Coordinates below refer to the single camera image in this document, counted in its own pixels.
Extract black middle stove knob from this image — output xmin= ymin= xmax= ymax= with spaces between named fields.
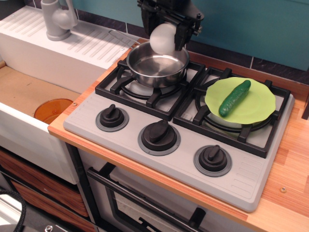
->
xmin=138 ymin=120 xmax=181 ymax=156

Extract black burner grate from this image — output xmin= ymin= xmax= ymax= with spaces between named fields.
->
xmin=95 ymin=60 xmax=206 ymax=121
xmin=173 ymin=68 xmax=294 ymax=158

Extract black left stove knob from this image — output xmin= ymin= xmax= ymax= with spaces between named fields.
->
xmin=95 ymin=104 xmax=129 ymax=132

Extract black stove knob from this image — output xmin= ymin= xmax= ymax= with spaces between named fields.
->
xmin=194 ymin=145 xmax=232 ymax=177
xmin=138 ymin=120 xmax=181 ymax=156
xmin=95 ymin=104 xmax=129 ymax=132

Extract grey toy stove top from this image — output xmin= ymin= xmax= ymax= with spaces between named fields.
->
xmin=62 ymin=60 xmax=295 ymax=213

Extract black left burner grate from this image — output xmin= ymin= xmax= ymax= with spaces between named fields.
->
xmin=95 ymin=60 xmax=206 ymax=121

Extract brass countertop screw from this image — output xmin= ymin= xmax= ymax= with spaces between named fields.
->
xmin=280 ymin=187 xmax=287 ymax=193

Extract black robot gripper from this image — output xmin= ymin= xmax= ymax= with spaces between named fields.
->
xmin=137 ymin=0 xmax=204 ymax=51

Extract black right burner grate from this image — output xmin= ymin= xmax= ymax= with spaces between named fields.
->
xmin=173 ymin=68 xmax=294 ymax=158

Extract white toy mushroom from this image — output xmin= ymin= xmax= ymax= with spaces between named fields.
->
xmin=150 ymin=23 xmax=176 ymax=55

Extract black right stove knob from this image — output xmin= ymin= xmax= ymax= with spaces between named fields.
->
xmin=194 ymin=145 xmax=232 ymax=177

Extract toy oven door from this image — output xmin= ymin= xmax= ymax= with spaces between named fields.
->
xmin=79 ymin=150 xmax=251 ymax=232

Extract green toy pickle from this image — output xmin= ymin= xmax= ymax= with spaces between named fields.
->
xmin=218 ymin=80 xmax=251 ymax=117

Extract grey toy faucet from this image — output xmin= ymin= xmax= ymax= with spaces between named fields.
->
xmin=41 ymin=0 xmax=78 ymax=41

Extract wooden drawer front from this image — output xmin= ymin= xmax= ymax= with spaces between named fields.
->
xmin=0 ymin=149 xmax=97 ymax=232

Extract black braided foreground cable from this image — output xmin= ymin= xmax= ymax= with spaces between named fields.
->
xmin=0 ymin=189 xmax=27 ymax=232

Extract white toy sink unit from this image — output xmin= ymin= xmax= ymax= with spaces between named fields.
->
xmin=0 ymin=6 xmax=134 ymax=184

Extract black oven door handle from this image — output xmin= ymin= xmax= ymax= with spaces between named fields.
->
xmin=87 ymin=167 xmax=206 ymax=232

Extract stainless steel pot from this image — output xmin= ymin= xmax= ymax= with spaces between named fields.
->
xmin=108 ymin=29 xmax=190 ymax=88

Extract lime green plate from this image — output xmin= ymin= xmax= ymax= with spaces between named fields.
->
xmin=205 ymin=77 xmax=276 ymax=124

